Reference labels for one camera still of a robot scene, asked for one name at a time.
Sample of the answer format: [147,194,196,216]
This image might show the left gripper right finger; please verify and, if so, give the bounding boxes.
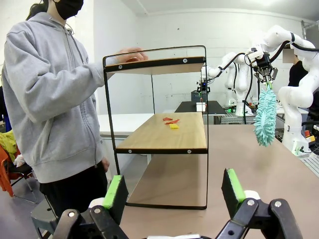
[215,168,304,239]

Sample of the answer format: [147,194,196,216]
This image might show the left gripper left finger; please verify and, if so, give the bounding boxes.
[51,175,130,239]

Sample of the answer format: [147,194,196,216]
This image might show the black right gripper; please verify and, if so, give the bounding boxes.
[254,52,279,87]

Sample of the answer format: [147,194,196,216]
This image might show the black background gripper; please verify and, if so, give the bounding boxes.
[197,80,211,95]

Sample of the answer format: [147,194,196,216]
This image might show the teal microfibre duster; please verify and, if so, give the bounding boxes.
[253,82,278,147]

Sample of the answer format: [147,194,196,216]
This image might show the person's right forearm grey sleeve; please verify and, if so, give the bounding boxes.
[24,59,107,122]

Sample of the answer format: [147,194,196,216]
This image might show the person's left hand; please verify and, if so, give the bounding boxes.
[101,156,110,173]

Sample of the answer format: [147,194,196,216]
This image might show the person's right hand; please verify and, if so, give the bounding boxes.
[109,47,149,64]

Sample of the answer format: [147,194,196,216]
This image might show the dark plastic crate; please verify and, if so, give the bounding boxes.
[191,91,207,102]

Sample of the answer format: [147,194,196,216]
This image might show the black background table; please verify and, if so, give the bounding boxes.
[174,101,227,115]

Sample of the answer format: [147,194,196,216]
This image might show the background person black shirt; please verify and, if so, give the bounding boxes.
[283,48,310,87]

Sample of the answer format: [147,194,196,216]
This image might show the black trousers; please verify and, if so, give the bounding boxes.
[39,161,109,219]

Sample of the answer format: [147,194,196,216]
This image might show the black office chair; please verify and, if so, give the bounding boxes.
[301,104,319,129]

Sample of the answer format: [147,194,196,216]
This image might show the white table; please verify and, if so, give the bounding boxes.
[96,113,157,180]

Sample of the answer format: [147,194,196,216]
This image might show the yellow emergency stop box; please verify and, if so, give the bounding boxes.
[305,130,316,144]

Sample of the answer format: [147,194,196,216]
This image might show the grey metal stool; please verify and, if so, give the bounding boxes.
[30,199,62,239]

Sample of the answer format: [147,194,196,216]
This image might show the grey hoodie torso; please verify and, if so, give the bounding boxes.
[1,11,105,184]

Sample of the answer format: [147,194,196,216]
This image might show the white cloth bundle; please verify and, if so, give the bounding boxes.
[13,153,27,167]

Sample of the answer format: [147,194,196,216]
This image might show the orange chair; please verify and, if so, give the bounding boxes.
[0,143,34,204]

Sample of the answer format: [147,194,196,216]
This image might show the yellow-green cloth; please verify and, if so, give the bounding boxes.
[0,131,17,162]

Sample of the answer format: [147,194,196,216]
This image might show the black face mask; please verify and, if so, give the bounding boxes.
[53,0,84,20]

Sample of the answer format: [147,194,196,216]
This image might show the person's head dark hair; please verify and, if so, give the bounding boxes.
[26,0,84,24]

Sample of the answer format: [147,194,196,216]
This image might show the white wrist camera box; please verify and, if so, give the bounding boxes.
[245,46,265,60]

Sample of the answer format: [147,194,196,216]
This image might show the aluminium profile table frame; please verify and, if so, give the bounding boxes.
[214,113,257,125]

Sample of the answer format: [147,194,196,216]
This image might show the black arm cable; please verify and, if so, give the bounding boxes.
[270,39,319,63]

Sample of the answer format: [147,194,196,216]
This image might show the aluminium frame post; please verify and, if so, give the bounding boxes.
[300,19,319,40]

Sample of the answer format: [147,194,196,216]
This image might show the black frame wooden shelf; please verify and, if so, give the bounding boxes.
[103,44,209,210]

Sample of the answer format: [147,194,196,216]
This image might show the slotted aluminium base plate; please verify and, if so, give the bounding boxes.
[298,149,319,176]

